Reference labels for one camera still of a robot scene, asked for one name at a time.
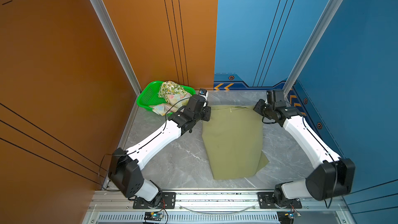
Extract pastel floral skirt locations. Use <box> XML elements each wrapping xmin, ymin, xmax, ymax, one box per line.
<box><xmin>149</xmin><ymin>92</ymin><xmax>192</xmax><ymax>116</ymax></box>

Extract olive green skirt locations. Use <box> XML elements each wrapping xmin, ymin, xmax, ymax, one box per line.
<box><xmin>202</xmin><ymin>105</ymin><xmax>269</xmax><ymax>180</ymax></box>

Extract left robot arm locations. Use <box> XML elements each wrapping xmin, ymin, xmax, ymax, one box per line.
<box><xmin>108</xmin><ymin>89</ymin><xmax>211</xmax><ymax>206</ymax></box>

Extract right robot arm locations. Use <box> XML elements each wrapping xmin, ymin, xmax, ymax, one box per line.
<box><xmin>254</xmin><ymin>90</ymin><xmax>356</xmax><ymax>208</ymax></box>

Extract lemon print skirt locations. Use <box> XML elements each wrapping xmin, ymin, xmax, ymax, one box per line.
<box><xmin>158</xmin><ymin>81</ymin><xmax>188</xmax><ymax>100</ymax></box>

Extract green plastic basket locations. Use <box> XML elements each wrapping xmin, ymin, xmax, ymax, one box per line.
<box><xmin>137</xmin><ymin>81</ymin><xmax>195</xmax><ymax>112</ymax></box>

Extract right circuit board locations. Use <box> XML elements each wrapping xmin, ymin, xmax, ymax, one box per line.
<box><xmin>277</xmin><ymin>212</ymin><xmax>302</xmax><ymax>224</ymax></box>

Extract circuit board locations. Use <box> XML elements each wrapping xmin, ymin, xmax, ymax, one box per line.
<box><xmin>143</xmin><ymin>212</ymin><xmax>166</xmax><ymax>224</ymax></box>
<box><xmin>277</xmin><ymin>212</ymin><xmax>302</xmax><ymax>224</ymax></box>

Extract left circuit board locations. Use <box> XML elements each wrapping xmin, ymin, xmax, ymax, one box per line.
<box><xmin>143</xmin><ymin>212</ymin><xmax>166</xmax><ymax>224</ymax></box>

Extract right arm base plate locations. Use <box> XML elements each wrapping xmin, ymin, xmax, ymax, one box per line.
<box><xmin>257</xmin><ymin>191</ymin><xmax>302</xmax><ymax>209</ymax></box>

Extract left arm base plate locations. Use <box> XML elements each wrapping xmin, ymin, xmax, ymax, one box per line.
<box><xmin>133</xmin><ymin>192</ymin><xmax>176</xmax><ymax>209</ymax></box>

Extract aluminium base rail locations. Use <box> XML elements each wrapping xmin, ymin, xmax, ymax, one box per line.
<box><xmin>83</xmin><ymin>189</ymin><xmax>355</xmax><ymax>224</ymax></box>

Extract aluminium corner post right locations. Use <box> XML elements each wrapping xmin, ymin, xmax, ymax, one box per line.
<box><xmin>283</xmin><ymin>0</ymin><xmax>343</xmax><ymax>98</ymax></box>

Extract aluminium corner post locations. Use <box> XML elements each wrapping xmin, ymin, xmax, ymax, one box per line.
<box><xmin>283</xmin><ymin>0</ymin><xmax>343</xmax><ymax>98</ymax></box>
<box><xmin>90</xmin><ymin>0</ymin><xmax>142</xmax><ymax>96</ymax></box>

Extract aluminium corner post left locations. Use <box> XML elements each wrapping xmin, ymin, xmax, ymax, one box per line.
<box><xmin>90</xmin><ymin>0</ymin><xmax>142</xmax><ymax>96</ymax></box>

